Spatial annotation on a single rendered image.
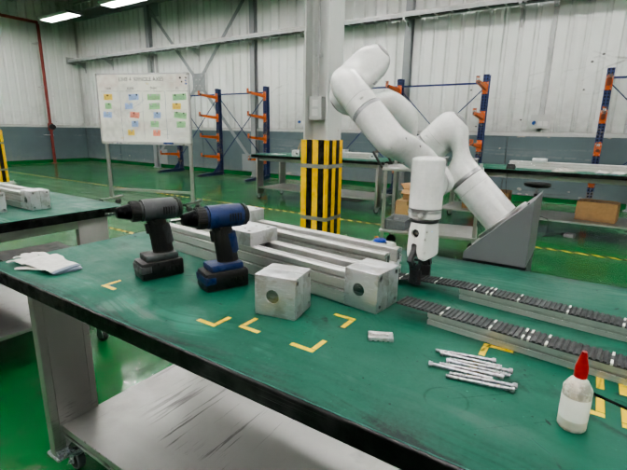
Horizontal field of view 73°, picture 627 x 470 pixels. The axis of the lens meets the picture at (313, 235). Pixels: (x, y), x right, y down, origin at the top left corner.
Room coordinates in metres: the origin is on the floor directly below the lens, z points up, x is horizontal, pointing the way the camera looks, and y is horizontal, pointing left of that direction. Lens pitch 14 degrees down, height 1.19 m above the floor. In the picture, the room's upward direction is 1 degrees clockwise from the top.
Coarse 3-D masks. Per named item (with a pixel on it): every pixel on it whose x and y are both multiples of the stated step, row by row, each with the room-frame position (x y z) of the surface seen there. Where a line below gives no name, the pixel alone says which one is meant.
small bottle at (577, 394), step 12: (588, 360) 0.52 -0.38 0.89; (576, 372) 0.53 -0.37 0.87; (588, 372) 0.52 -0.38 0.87; (564, 384) 0.53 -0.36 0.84; (576, 384) 0.52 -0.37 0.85; (588, 384) 0.52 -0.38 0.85; (564, 396) 0.52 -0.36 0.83; (576, 396) 0.51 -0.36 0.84; (588, 396) 0.51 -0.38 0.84; (564, 408) 0.52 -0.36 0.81; (576, 408) 0.51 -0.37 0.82; (588, 408) 0.51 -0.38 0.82; (564, 420) 0.52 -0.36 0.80; (576, 420) 0.51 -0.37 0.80; (588, 420) 0.51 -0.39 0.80; (576, 432) 0.51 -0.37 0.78
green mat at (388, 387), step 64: (64, 256) 1.30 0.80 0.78; (128, 256) 1.31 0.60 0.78; (192, 256) 1.32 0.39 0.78; (128, 320) 0.84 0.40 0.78; (192, 320) 0.85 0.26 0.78; (320, 320) 0.86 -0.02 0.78; (384, 320) 0.87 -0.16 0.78; (512, 320) 0.88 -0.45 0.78; (320, 384) 0.62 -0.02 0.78; (384, 384) 0.62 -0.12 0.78; (448, 384) 0.62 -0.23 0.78; (448, 448) 0.48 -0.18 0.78; (512, 448) 0.48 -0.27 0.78; (576, 448) 0.48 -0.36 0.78
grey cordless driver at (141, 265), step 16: (128, 208) 1.09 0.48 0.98; (144, 208) 1.10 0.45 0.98; (160, 208) 1.13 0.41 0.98; (176, 208) 1.15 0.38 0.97; (144, 224) 1.13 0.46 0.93; (160, 224) 1.14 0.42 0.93; (160, 240) 1.13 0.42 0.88; (144, 256) 1.11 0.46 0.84; (160, 256) 1.12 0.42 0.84; (176, 256) 1.15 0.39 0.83; (144, 272) 1.08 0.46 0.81; (160, 272) 1.11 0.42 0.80; (176, 272) 1.14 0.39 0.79
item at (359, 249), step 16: (272, 224) 1.47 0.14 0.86; (288, 240) 1.32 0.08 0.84; (304, 240) 1.28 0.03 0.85; (320, 240) 1.24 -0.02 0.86; (336, 240) 1.29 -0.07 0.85; (352, 240) 1.26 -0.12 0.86; (352, 256) 1.17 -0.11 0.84; (368, 256) 1.15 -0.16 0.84; (384, 256) 1.10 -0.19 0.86; (400, 256) 1.17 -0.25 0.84
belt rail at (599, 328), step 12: (468, 300) 0.98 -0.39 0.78; (480, 300) 0.97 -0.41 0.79; (492, 300) 0.96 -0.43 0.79; (504, 300) 0.93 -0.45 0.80; (516, 312) 0.91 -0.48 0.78; (528, 312) 0.90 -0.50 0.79; (540, 312) 0.89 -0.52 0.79; (552, 312) 0.87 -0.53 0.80; (564, 324) 0.85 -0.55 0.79; (576, 324) 0.84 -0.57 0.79; (588, 324) 0.83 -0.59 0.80; (600, 324) 0.81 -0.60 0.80; (612, 336) 0.80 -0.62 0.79; (624, 336) 0.79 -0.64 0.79
